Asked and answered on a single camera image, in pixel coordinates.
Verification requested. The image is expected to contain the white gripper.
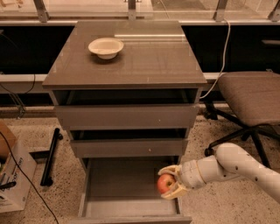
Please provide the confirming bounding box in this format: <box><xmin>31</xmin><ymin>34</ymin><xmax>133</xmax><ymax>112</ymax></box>
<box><xmin>157</xmin><ymin>160</ymin><xmax>206</xmax><ymax>200</ymax></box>

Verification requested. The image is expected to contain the red apple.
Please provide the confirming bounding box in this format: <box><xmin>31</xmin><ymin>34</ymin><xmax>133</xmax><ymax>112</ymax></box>
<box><xmin>157</xmin><ymin>173</ymin><xmax>176</xmax><ymax>194</ymax></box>

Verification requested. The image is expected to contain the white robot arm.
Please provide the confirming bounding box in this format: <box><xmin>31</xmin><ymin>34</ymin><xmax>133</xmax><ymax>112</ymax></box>
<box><xmin>157</xmin><ymin>143</ymin><xmax>280</xmax><ymax>202</ymax></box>

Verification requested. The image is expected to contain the middle grey drawer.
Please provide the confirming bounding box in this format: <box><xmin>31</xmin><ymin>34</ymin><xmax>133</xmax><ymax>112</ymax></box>
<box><xmin>70</xmin><ymin>128</ymin><xmax>188</xmax><ymax>158</ymax></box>

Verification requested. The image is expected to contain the bottom grey open drawer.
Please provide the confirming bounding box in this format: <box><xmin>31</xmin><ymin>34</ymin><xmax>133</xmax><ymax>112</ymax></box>
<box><xmin>69</xmin><ymin>156</ymin><xmax>192</xmax><ymax>224</ymax></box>

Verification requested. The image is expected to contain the top grey drawer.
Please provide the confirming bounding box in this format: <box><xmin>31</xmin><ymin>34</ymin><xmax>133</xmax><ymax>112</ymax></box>
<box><xmin>54</xmin><ymin>103</ymin><xmax>199</xmax><ymax>130</ymax></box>

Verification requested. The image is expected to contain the grey drawer cabinet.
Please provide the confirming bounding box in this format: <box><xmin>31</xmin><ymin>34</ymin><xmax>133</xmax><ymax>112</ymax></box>
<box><xmin>41</xmin><ymin>19</ymin><xmax>207</xmax><ymax>224</ymax></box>

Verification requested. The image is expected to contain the brown fabric office chair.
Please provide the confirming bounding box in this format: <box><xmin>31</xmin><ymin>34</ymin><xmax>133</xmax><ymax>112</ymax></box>
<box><xmin>204</xmin><ymin>71</ymin><xmax>280</xmax><ymax>167</ymax></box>

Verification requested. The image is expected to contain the black metal bar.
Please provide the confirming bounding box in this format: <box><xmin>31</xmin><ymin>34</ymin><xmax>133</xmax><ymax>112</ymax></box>
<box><xmin>40</xmin><ymin>128</ymin><xmax>63</xmax><ymax>186</ymax></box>

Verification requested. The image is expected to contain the white paper bowl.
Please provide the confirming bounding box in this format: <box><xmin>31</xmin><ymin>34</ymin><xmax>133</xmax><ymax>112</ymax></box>
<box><xmin>88</xmin><ymin>38</ymin><xmax>124</xmax><ymax>60</ymax></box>

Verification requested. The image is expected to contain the white cardboard box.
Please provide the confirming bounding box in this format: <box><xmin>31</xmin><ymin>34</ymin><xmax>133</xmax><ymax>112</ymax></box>
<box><xmin>0</xmin><ymin>141</ymin><xmax>37</xmax><ymax>213</ymax></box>

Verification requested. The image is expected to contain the brown cardboard box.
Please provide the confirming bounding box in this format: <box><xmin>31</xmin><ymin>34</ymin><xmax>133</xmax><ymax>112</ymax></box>
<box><xmin>0</xmin><ymin>121</ymin><xmax>17</xmax><ymax>160</ymax></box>

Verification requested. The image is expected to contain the black floor cable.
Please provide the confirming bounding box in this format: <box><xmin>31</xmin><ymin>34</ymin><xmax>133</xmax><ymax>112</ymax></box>
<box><xmin>0</xmin><ymin>130</ymin><xmax>60</xmax><ymax>224</ymax></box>

